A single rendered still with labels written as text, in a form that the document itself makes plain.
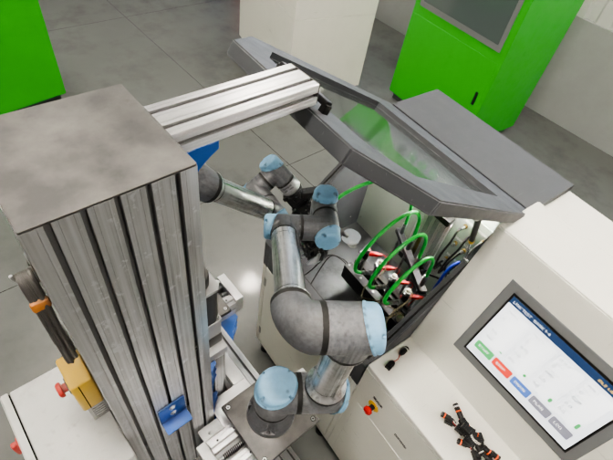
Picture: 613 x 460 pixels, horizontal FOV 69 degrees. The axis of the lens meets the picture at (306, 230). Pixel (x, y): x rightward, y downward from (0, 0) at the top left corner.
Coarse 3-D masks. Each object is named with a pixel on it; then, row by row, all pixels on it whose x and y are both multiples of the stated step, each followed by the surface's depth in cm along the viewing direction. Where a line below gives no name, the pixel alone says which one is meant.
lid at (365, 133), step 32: (256, 64) 100; (320, 96) 93; (352, 96) 152; (320, 128) 88; (352, 128) 108; (384, 128) 135; (416, 128) 165; (352, 160) 84; (384, 160) 90; (416, 160) 121; (448, 160) 150; (416, 192) 88; (448, 192) 100; (480, 192) 138
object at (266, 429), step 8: (248, 408) 139; (248, 416) 136; (256, 416) 132; (288, 416) 133; (256, 424) 133; (264, 424) 131; (272, 424) 131; (280, 424) 132; (288, 424) 135; (256, 432) 134; (264, 432) 134; (272, 432) 134; (280, 432) 134
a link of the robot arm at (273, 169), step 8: (264, 160) 158; (272, 160) 154; (280, 160) 158; (264, 168) 155; (272, 168) 155; (280, 168) 156; (264, 176) 156; (272, 176) 156; (280, 176) 157; (288, 176) 158; (272, 184) 158; (280, 184) 159
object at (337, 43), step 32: (256, 0) 443; (288, 0) 384; (320, 0) 381; (352, 0) 395; (256, 32) 463; (288, 32) 399; (320, 32) 404; (352, 32) 420; (320, 64) 430; (352, 64) 447
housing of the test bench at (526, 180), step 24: (432, 96) 192; (432, 120) 179; (456, 120) 181; (480, 120) 184; (456, 144) 170; (480, 144) 172; (504, 144) 175; (480, 168) 162; (504, 168) 164; (528, 168) 166; (504, 192) 156; (528, 192) 157; (552, 192) 159; (576, 216) 156; (600, 216) 158; (600, 240) 150
